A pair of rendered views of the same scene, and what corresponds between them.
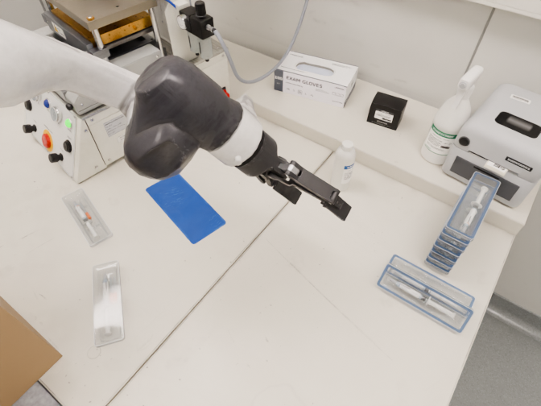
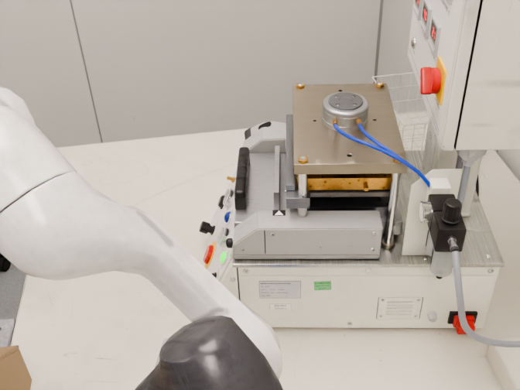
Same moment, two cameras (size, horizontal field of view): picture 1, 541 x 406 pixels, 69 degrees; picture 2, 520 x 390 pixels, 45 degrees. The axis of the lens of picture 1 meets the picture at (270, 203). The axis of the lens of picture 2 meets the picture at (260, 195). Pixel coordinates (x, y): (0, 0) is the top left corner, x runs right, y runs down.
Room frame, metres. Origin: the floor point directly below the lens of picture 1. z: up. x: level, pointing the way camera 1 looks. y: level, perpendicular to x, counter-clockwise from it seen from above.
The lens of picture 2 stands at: (0.26, -0.17, 1.68)
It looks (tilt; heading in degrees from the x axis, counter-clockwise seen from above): 37 degrees down; 48
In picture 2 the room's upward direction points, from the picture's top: 3 degrees counter-clockwise
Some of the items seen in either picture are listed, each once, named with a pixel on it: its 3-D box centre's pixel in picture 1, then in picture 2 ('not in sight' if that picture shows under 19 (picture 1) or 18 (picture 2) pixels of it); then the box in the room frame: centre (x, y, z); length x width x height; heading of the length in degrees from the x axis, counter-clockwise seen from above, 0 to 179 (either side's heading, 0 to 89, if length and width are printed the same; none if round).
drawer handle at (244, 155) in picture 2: not in sight; (242, 176); (0.88, 0.56, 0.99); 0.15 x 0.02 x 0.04; 44
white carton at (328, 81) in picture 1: (315, 78); not in sight; (1.06, -0.14, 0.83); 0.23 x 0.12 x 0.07; 66
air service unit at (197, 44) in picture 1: (195, 30); (438, 230); (0.94, 0.18, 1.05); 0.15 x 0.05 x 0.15; 44
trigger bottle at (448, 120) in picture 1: (452, 118); not in sight; (0.76, -0.44, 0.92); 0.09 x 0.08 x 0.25; 139
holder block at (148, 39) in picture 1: (109, 40); (341, 179); (1.00, 0.43, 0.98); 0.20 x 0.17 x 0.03; 44
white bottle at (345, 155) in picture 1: (343, 165); not in sight; (0.69, -0.18, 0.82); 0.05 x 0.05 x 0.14
